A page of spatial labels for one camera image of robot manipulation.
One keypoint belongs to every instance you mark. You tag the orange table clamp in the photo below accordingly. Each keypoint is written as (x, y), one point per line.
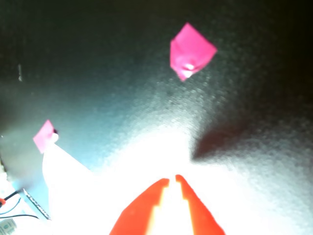
(2, 202)

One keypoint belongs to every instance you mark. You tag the pink tape piece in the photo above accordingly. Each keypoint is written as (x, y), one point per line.
(190, 49)
(44, 137)

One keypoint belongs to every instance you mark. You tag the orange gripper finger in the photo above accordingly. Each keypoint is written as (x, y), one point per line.
(198, 215)
(141, 210)

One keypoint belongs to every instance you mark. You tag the white numbered grid paper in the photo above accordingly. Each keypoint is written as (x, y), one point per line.
(68, 186)

